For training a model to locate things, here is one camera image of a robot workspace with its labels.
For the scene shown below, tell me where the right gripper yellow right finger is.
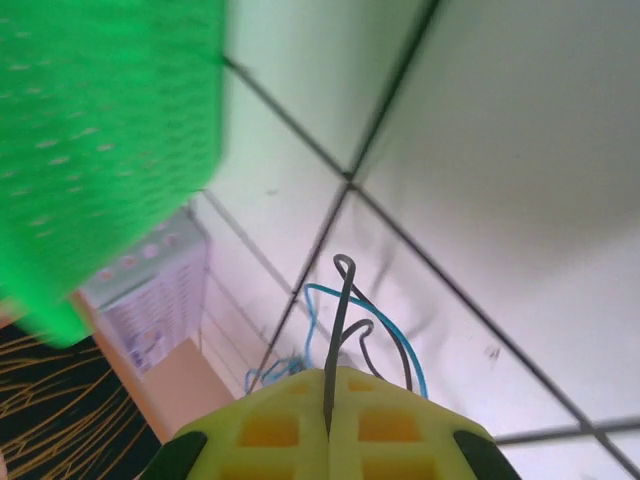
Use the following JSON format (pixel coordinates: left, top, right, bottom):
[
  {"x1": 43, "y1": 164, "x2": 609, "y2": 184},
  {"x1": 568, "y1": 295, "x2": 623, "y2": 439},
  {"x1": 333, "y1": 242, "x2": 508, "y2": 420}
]
[{"x1": 329, "y1": 367, "x2": 519, "y2": 480}]

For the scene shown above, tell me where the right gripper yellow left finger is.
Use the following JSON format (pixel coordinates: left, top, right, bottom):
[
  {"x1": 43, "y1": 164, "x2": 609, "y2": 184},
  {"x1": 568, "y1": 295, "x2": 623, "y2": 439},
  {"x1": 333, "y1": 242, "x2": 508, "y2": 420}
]
[{"x1": 142, "y1": 368, "x2": 331, "y2": 480}]

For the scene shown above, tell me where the thin black wire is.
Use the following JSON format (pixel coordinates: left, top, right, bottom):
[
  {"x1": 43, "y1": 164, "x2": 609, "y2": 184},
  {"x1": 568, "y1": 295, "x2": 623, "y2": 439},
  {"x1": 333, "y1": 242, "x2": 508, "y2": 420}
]
[{"x1": 322, "y1": 253, "x2": 419, "y2": 436}]

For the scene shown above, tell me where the thin blue wire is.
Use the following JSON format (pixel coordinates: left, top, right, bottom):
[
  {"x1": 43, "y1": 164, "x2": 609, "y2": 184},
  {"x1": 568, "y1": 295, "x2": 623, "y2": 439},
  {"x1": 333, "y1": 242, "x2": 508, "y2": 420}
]
[{"x1": 243, "y1": 282, "x2": 430, "y2": 400}]

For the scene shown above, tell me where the green perforated plastic basket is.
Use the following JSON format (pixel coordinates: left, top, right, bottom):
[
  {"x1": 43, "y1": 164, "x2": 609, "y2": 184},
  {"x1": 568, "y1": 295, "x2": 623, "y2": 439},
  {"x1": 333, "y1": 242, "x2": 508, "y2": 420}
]
[{"x1": 0, "y1": 0, "x2": 226, "y2": 349}]

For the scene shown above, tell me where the lilac perforated plastic basket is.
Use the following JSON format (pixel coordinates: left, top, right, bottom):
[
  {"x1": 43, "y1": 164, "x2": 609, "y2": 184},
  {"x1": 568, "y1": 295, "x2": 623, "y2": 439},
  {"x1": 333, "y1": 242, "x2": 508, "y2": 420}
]
[{"x1": 82, "y1": 209, "x2": 214, "y2": 376}]

